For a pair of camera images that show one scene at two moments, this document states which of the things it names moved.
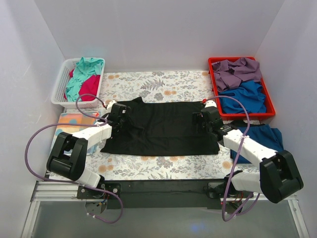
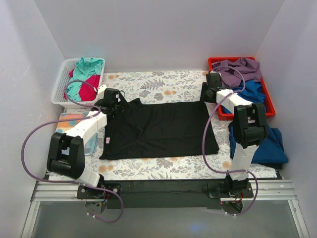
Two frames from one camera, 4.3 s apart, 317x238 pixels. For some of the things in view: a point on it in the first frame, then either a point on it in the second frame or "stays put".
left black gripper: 123,114 → 118,106
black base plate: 165,194 stays put
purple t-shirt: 229,74 stays put
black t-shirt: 161,128 stays put
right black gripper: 201,118 → 205,93
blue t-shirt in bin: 249,93 stays put
